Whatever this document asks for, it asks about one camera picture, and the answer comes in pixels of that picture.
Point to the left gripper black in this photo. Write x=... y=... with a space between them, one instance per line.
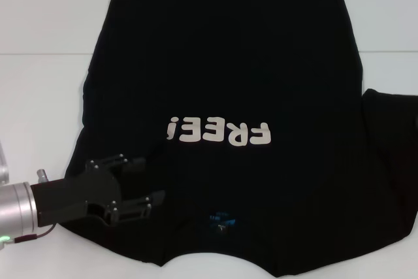
x=75 y=194

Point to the black shirt with FREE print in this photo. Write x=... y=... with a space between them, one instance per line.
x=222 y=63

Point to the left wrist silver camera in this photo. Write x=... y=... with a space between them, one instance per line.
x=3 y=168

